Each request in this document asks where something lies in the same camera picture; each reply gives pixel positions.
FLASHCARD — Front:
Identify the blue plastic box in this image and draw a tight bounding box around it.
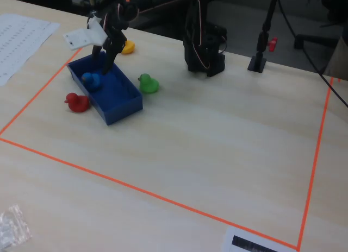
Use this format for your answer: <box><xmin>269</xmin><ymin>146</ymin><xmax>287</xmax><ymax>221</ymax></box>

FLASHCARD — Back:
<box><xmin>66</xmin><ymin>51</ymin><xmax>144</xmax><ymax>126</ymax></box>

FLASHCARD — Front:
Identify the black chair base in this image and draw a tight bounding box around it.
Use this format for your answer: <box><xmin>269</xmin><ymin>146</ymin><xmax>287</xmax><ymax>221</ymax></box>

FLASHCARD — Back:
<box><xmin>293</xmin><ymin>33</ymin><xmax>344</xmax><ymax>51</ymax></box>

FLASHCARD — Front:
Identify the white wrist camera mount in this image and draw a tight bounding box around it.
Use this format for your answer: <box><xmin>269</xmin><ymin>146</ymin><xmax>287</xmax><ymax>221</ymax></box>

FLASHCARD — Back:
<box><xmin>63</xmin><ymin>15</ymin><xmax>108</xmax><ymax>51</ymax></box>

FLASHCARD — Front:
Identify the green rubber duck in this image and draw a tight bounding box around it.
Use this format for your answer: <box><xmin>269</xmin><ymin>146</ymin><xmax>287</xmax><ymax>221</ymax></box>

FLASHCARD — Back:
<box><xmin>138</xmin><ymin>73</ymin><xmax>160</xmax><ymax>95</ymax></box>

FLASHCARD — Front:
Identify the blue rubber duck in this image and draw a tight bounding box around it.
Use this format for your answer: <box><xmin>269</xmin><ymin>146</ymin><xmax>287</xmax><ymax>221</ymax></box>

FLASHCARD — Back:
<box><xmin>81</xmin><ymin>72</ymin><xmax>103</xmax><ymax>92</ymax></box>

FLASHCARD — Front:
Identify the yellow rubber duck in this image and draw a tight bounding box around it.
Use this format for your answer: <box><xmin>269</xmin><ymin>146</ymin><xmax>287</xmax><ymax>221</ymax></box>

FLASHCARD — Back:
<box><xmin>120</xmin><ymin>40</ymin><xmax>136</xmax><ymax>56</ymax></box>

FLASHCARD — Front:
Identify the white printed paper sheet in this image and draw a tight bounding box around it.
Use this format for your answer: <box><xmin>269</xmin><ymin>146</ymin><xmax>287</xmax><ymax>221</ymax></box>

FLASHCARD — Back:
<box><xmin>0</xmin><ymin>13</ymin><xmax>61</xmax><ymax>86</ymax></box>

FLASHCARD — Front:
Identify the orange tape strip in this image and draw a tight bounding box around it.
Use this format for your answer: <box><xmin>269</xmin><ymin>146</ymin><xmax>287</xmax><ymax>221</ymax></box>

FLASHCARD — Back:
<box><xmin>0</xmin><ymin>137</ymin><xmax>300</xmax><ymax>251</ymax></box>
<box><xmin>0</xmin><ymin>47</ymin><xmax>84</xmax><ymax>136</ymax></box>
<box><xmin>297</xmin><ymin>77</ymin><xmax>335</xmax><ymax>250</ymax></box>

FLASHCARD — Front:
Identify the red rubber duck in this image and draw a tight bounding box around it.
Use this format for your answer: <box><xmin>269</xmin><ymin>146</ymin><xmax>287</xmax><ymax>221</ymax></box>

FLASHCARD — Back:
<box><xmin>64</xmin><ymin>92</ymin><xmax>91</xmax><ymax>114</ymax></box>

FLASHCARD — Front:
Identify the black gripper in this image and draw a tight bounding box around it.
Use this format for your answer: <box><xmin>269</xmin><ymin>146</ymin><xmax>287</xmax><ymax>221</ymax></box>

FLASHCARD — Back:
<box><xmin>91</xmin><ymin>2</ymin><xmax>140</xmax><ymax>75</ymax></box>

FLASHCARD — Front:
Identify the paper with black print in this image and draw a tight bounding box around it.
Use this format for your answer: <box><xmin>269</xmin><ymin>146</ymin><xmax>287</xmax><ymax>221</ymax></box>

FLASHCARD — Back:
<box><xmin>221</xmin><ymin>226</ymin><xmax>297</xmax><ymax>252</ymax></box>

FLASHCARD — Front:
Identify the black cable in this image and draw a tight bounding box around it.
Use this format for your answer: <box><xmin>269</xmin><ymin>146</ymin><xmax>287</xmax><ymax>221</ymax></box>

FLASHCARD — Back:
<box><xmin>276</xmin><ymin>0</ymin><xmax>348</xmax><ymax>108</ymax></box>

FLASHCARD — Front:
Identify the clear plastic bag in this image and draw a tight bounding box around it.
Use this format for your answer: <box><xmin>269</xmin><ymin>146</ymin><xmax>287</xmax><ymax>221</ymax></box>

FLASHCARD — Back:
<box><xmin>0</xmin><ymin>204</ymin><xmax>33</xmax><ymax>250</ymax></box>

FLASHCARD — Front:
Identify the black camera stand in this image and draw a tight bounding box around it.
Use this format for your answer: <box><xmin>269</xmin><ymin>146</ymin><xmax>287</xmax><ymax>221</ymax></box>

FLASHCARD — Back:
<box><xmin>247</xmin><ymin>0</ymin><xmax>281</xmax><ymax>74</ymax></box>

